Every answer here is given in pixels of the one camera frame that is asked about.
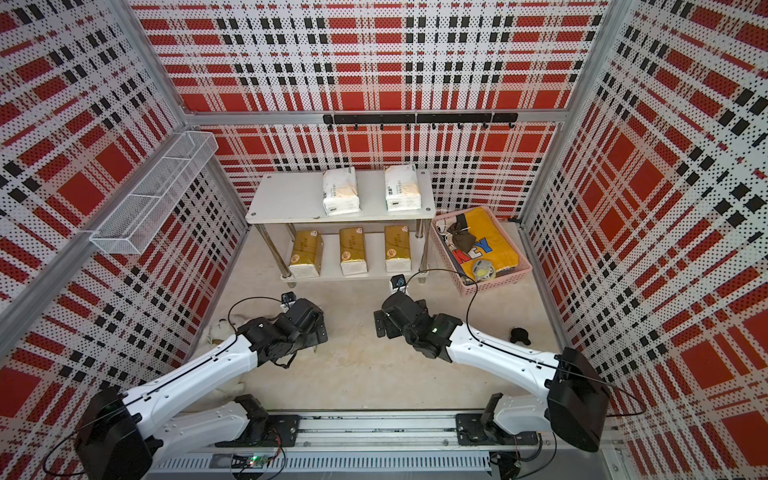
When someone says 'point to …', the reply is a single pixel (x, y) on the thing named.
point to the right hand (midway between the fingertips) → (397, 311)
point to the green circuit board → (257, 462)
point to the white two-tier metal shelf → (346, 223)
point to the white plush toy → (220, 330)
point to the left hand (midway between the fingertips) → (312, 332)
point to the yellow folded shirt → (490, 245)
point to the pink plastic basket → (451, 232)
